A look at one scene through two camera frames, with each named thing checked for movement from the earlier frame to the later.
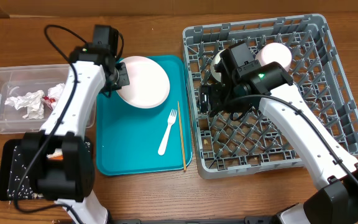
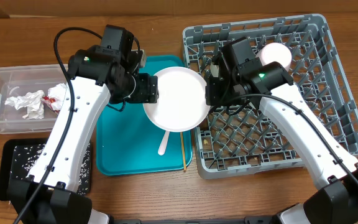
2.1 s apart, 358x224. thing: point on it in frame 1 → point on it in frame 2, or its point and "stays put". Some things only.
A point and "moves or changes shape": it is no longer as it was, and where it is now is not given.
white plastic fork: (171, 121) stays put
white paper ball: (32, 101) stays put
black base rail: (247, 220) stays put
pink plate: (149, 84) moves or changes shape
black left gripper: (125, 81) → (149, 90)
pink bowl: (276, 52) stays put
